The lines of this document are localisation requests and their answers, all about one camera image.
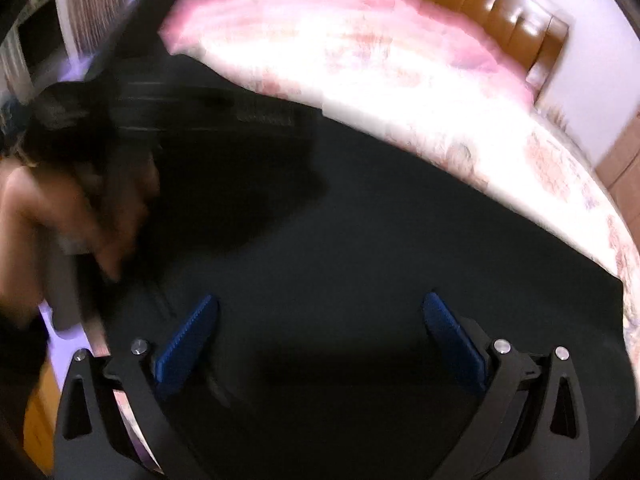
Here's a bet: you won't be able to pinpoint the black pants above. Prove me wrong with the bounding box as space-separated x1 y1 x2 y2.
105 111 639 479

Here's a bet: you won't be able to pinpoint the person's left hand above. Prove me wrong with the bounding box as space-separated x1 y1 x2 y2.
1 156 160 327

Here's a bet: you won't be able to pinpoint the yellow wooden cabinet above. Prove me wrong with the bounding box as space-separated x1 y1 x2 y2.
24 359 61 474

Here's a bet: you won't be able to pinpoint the light wooden wardrobe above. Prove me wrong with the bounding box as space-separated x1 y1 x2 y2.
597 114 640 242

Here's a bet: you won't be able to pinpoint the cream floral blanket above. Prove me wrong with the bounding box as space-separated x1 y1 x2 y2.
159 0 640 351

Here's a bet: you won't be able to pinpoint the pink quilt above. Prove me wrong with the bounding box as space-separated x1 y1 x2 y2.
160 0 534 104

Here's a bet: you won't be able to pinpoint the wooden headboard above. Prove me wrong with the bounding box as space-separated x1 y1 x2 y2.
427 0 570 94

